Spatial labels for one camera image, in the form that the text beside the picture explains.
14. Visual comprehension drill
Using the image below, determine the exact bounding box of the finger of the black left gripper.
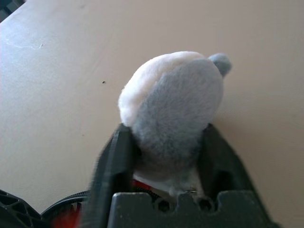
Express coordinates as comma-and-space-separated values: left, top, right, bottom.
0, 189, 42, 228

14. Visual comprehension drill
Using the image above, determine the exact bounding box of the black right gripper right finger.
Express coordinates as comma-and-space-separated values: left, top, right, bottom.
197, 123, 282, 228

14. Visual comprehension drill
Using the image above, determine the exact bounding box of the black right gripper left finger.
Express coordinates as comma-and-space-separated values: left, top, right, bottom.
82, 123, 143, 228

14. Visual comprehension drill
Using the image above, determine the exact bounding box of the black red paddle case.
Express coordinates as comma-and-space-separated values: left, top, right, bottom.
41, 179, 154, 228

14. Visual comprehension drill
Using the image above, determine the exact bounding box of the white blue plush keychain toy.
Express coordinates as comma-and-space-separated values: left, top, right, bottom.
118, 51, 233, 198

